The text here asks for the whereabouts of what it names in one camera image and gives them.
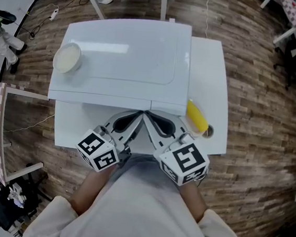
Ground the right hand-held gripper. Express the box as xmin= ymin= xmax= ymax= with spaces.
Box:
xmin=136 ymin=109 xmax=215 ymax=189

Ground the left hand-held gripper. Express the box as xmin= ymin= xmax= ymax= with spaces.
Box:
xmin=73 ymin=104 xmax=146 ymax=177

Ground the white microwave door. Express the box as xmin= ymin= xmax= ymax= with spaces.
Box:
xmin=47 ymin=88 xmax=153 ymax=111

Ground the white microwave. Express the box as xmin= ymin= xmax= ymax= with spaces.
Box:
xmin=46 ymin=10 xmax=197 ymax=117

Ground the person's left forearm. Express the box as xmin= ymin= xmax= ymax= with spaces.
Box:
xmin=69 ymin=164 xmax=117 ymax=219

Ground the person's right forearm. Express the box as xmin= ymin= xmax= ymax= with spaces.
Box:
xmin=176 ymin=183 xmax=209 ymax=223

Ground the cream round plate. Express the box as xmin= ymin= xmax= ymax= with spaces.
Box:
xmin=184 ymin=115 xmax=212 ymax=140

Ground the yellow corn cob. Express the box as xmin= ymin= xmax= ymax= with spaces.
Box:
xmin=184 ymin=99 xmax=212 ymax=133

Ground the person's white shirt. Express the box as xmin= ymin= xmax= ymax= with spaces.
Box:
xmin=24 ymin=142 xmax=255 ymax=237

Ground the white bowl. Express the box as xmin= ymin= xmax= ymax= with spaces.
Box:
xmin=52 ymin=40 xmax=84 ymax=76

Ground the white gadget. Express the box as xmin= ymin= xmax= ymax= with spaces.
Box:
xmin=5 ymin=182 xmax=28 ymax=209

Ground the white power strip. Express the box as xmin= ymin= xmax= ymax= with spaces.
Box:
xmin=49 ymin=9 xmax=60 ymax=22

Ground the round table cable grommet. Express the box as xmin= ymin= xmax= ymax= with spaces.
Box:
xmin=204 ymin=123 xmax=215 ymax=140

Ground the white floor cable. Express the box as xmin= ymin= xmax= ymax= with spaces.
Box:
xmin=3 ymin=109 xmax=56 ymax=138

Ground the white power cord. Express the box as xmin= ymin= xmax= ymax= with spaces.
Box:
xmin=201 ymin=0 xmax=212 ymax=40

